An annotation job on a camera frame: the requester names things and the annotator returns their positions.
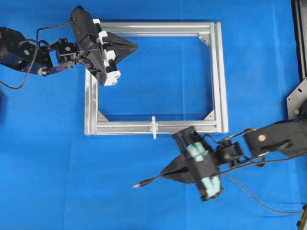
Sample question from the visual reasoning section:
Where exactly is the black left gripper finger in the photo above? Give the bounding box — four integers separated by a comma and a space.
105, 45, 138, 64
102, 32, 138, 47

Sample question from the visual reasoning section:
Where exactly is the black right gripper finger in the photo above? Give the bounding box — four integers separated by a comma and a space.
161, 167, 195, 184
160, 154, 190, 174

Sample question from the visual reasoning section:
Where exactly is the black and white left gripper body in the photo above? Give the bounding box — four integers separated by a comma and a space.
70, 5, 121, 86

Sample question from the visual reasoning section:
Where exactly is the black right gripper body teal tape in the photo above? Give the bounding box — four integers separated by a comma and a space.
172, 126, 223, 201

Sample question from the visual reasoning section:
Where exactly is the black wire with plug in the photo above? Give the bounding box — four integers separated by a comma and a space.
132, 157, 303, 214

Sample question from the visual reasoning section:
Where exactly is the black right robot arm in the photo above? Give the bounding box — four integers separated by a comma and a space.
160, 103, 307, 201

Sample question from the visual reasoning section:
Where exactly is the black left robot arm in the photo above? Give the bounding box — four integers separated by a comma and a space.
0, 6, 138, 86

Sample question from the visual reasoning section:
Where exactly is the white zip tie loop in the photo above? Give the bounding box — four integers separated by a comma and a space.
150, 116, 158, 139

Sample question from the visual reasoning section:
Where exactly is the yellowish object bottom right corner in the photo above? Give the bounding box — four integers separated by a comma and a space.
296, 205, 307, 230

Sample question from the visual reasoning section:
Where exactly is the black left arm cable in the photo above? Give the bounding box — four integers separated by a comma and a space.
0, 21, 75, 91

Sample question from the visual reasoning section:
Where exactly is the silver aluminium extrusion frame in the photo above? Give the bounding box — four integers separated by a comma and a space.
83, 22, 229, 137

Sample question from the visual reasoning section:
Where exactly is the grey metal mounting bracket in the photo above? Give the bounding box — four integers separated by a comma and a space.
286, 78, 307, 120

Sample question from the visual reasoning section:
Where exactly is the black rail at right edge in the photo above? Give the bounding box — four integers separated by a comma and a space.
291, 0, 307, 81

